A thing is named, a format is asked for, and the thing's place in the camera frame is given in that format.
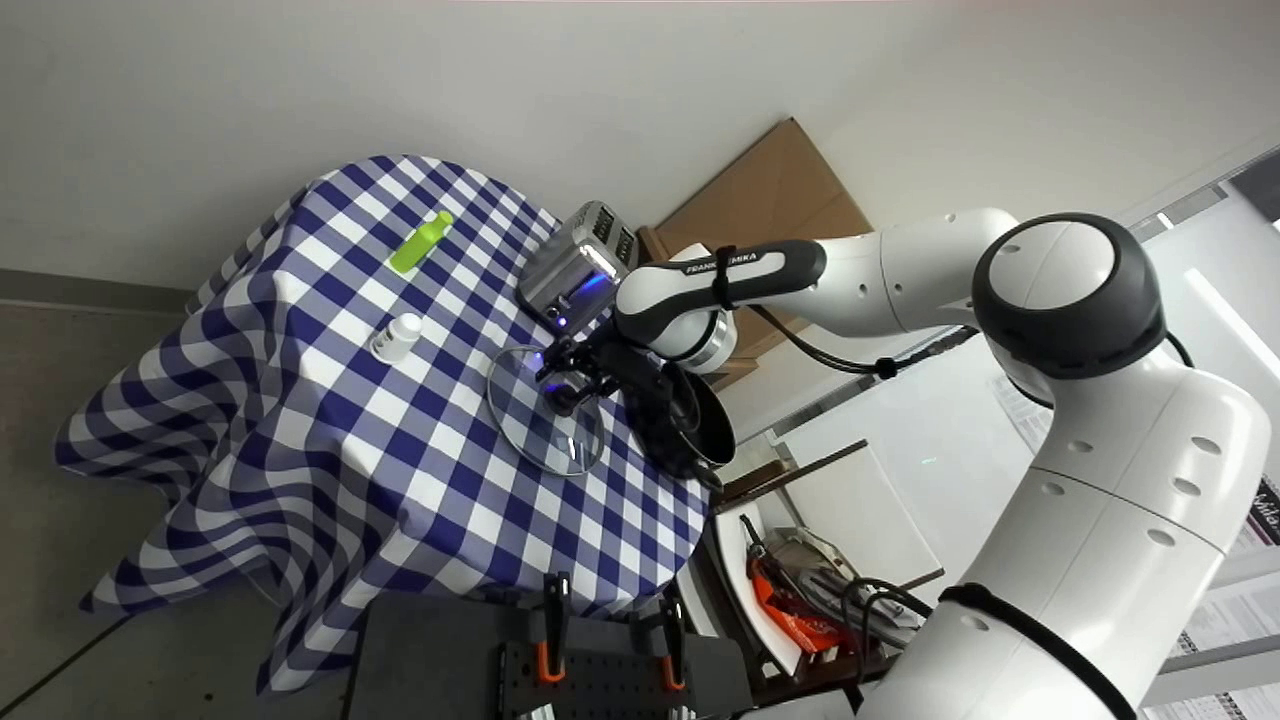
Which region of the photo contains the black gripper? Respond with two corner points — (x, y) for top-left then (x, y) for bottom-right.
(538, 325), (661, 408)

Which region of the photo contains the black pot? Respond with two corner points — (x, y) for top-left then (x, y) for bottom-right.
(630, 349), (741, 487)

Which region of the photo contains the silver toaster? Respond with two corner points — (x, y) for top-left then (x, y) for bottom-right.
(515, 200), (641, 335)

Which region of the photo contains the small white bottle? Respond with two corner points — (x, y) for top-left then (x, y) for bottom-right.
(368, 312), (427, 365)

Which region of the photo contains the blue white checkered tablecloth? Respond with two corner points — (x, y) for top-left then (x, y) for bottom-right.
(51, 151), (715, 698)

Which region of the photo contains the green plastic bottle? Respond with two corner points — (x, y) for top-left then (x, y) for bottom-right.
(385, 207), (461, 280)

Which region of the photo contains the thin wooden stick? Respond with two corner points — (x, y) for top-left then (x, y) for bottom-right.
(715, 437), (873, 507)

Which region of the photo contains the white bin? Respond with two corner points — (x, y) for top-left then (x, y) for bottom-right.
(697, 496), (935, 687)

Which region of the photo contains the brown cardboard box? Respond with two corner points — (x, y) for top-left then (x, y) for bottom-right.
(635, 115), (877, 391)

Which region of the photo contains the black table stand panel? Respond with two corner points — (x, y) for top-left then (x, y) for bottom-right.
(348, 590), (753, 720)

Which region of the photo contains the orange tool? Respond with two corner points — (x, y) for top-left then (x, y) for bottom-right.
(745, 553), (847, 662)

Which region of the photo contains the white board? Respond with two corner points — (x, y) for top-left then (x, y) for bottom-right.
(782, 444), (947, 601)

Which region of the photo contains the white printed paper sheet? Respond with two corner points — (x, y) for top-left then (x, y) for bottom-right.
(1179, 557), (1280, 662)

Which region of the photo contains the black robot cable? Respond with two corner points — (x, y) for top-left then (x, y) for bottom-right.
(747, 300), (989, 383)

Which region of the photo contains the black clamp with orange handle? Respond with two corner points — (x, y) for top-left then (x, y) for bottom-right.
(532, 571), (576, 691)
(653, 583), (697, 698)

